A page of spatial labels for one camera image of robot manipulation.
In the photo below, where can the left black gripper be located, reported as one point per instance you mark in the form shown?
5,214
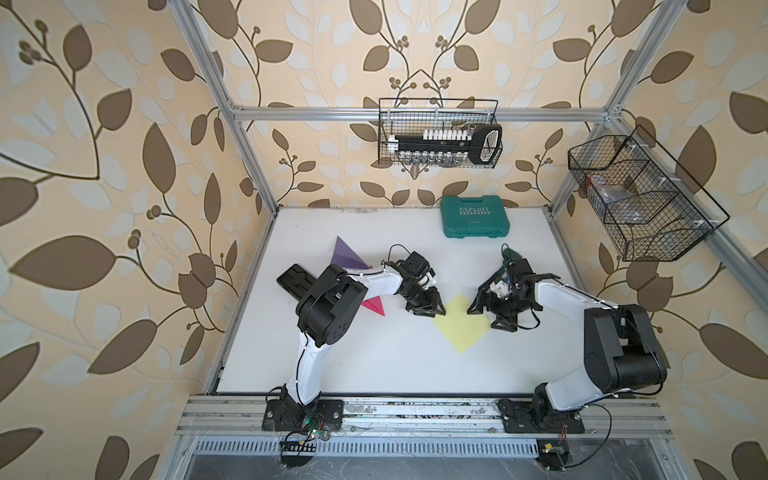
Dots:
431,305

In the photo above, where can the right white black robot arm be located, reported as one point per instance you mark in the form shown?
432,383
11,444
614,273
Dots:
621,353

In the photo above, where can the black socket holder tool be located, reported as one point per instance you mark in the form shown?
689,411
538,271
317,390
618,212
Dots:
479,145

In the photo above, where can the green tool case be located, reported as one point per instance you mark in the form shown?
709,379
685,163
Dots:
474,217

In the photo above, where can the black wire basket back wall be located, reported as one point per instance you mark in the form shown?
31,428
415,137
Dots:
414,115

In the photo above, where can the pink square paper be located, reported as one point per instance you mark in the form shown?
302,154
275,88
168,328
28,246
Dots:
375,305

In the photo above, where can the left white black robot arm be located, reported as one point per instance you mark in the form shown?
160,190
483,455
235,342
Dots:
328,304

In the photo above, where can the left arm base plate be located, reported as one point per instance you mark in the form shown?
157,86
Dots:
303,415

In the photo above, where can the black wire basket wall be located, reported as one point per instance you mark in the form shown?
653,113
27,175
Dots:
679,212
414,115

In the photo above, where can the yellow square paper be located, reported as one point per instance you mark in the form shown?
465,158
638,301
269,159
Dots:
461,329

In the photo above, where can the black flat tray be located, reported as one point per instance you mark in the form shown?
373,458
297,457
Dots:
296,281

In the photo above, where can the plastic bag in basket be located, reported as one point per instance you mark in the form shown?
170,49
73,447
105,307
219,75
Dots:
617,204

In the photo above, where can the purple square paper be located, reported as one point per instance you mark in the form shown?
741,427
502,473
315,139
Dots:
346,258

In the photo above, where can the aluminium front rail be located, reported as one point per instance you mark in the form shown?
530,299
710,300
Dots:
482,417

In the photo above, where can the green black pipe wrench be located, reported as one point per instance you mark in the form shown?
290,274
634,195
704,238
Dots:
509,255

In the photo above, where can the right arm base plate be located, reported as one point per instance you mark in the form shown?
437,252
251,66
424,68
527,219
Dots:
537,416

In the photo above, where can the black wire basket right wall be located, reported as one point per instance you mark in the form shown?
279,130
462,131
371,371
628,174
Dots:
679,212

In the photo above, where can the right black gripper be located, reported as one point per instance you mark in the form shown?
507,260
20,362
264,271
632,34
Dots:
506,323

